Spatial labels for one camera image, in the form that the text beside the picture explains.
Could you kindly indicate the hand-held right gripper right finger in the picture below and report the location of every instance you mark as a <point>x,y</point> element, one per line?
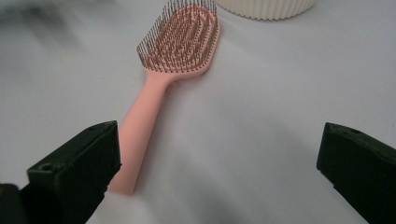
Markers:
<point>361,168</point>

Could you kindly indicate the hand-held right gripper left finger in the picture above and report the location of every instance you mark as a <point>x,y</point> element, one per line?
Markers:
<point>74,174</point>

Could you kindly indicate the pink hairbrush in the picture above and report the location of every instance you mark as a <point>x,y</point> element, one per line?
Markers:
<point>140,124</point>

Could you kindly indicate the white plastic basket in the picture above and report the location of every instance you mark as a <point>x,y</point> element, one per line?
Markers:
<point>264,9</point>

